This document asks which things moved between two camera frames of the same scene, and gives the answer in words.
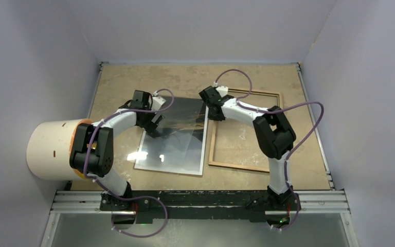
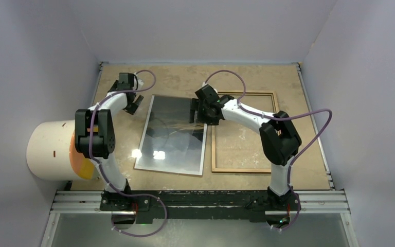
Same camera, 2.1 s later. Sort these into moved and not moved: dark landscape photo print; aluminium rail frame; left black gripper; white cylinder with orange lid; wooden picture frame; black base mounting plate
Moved: left black gripper; wooden picture frame
Not moved: aluminium rail frame; dark landscape photo print; black base mounting plate; white cylinder with orange lid
